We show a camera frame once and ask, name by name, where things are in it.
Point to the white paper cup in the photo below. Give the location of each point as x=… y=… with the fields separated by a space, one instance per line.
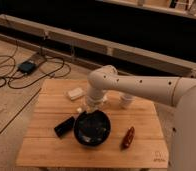
x=126 y=100

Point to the black rectangular box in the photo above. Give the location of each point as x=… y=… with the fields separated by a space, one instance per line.
x=64 y=127

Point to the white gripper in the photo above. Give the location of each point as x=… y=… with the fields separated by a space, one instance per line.
x=93 y=104

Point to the red-brown oblong object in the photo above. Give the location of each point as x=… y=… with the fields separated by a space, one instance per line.
x=128 y=138

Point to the wooden table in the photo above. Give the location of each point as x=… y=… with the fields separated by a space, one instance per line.
x=115 y=138

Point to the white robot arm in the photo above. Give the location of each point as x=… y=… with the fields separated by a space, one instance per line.
x=178 y=92

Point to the dark ceramic bowl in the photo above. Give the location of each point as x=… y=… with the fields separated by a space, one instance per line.
x=92 y=129

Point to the blue power box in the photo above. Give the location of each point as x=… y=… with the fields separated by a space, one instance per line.
x=27 y=67

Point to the white rectangular block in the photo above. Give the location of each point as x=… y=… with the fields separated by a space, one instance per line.
x=75 y=93

